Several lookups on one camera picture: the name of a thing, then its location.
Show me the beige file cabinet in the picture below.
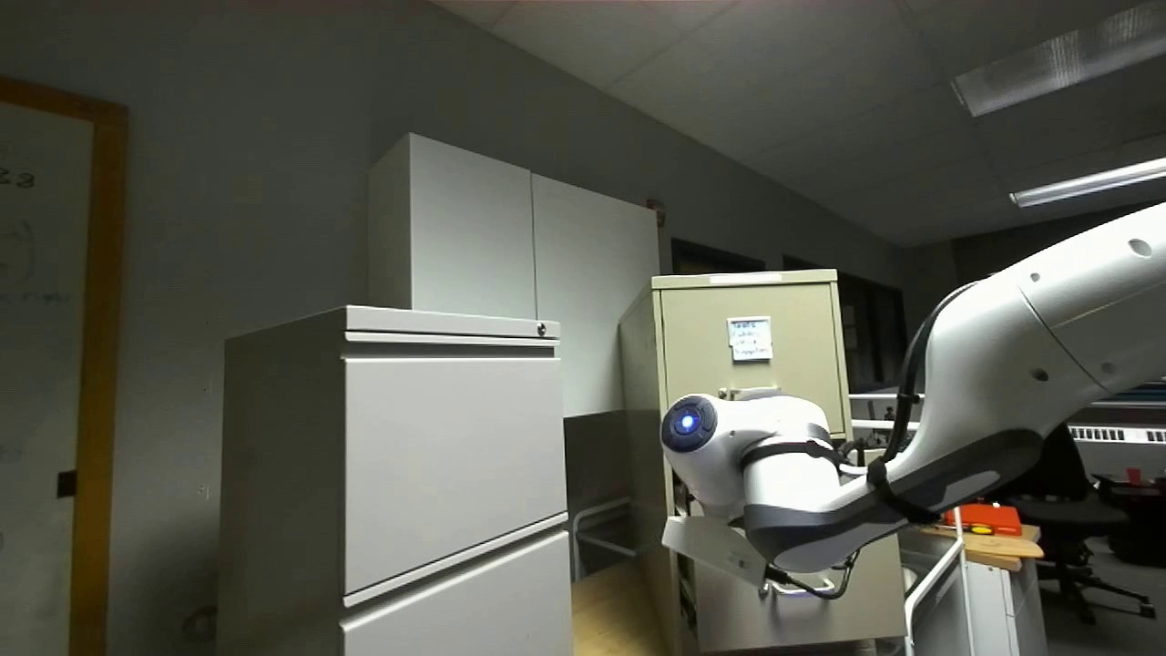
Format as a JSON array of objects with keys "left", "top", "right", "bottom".
[{"left": 616, "top": 264, "right": 911, "bottom": 656}]

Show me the tall white cabinet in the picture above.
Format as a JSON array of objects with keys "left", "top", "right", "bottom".
[{"left": 366, "top": 127, "right": 667, "bottom": 422}]

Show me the gray cabinet drawer front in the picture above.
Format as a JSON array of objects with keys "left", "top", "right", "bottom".
[
  {"left": 338, "top": 527, "right": 578, "bottom": 656},
  {"left": 338, "top": 348, "right": 573, "bottom": 600}
]

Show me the gray lateral file cabinet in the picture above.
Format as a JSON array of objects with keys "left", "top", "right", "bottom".
[{"left": 216, "top": 297, "right": 578, "bottom": 656}]

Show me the beige drawer with label card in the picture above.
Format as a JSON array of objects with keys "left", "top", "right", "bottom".
[{"left": 652, "top": 280, "right": 855, "bottom": 444}]

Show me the white label card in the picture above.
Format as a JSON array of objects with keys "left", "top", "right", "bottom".
[{"left": 724, "top": 312, "right": 781, "bottom": 368}]

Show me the red box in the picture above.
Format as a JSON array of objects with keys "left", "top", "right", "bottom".
[{"left": 939, "top": 498, "right": 1029, "bottom": 541}]

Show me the small wooden side table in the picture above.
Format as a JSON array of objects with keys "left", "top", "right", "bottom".
[{"left": 929, "top": 516, "right": 1051, "bottom": 577}]

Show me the fluorescent ceiling light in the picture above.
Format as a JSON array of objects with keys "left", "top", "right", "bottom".
[
  {"left": 951, "top": 0, "right": 1166, "bottom": 121},
  {"left": 1006, "top": 154, "right": 1166, "bottom": 216}
]

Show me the black office chair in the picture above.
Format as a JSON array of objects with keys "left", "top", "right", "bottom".
[{"left": 1034, "top": 418, "right": 1159, "bottom": 631}]

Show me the gray wrist camera bar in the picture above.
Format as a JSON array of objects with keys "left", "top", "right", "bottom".
[{"left": 661, "top": 510, "right": 771, "bottom": 599}]

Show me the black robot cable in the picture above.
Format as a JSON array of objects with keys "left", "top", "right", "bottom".
[{"left": 865, "top": 280, "right": 979, "bottom": 527}]

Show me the white metal frame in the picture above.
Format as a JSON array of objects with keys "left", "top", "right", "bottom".
[{"left": 899, "top": 506, "right": 977, "bottom": 656}]

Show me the whiteboard with wooden frame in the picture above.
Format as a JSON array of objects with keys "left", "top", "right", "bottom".
[{"left": 0, "top": 74, "right": 135, "bottom": 656}]

